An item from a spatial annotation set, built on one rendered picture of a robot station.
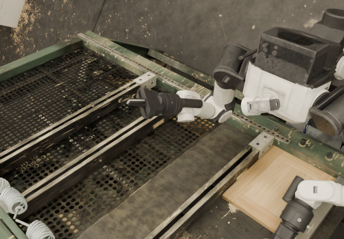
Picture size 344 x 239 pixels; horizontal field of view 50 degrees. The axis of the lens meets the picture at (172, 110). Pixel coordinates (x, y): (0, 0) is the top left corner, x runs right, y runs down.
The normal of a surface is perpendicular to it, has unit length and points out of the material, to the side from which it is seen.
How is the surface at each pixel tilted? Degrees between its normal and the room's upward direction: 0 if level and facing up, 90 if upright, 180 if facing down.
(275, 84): 23
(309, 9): 0
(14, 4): 90
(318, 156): 60
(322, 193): 27
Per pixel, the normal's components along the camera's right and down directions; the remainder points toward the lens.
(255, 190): 0.00, -0.79
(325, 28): -0.41, -0.35
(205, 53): -0.59, 0.00
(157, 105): 0.54, -0.54
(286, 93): -0.67, 0.35
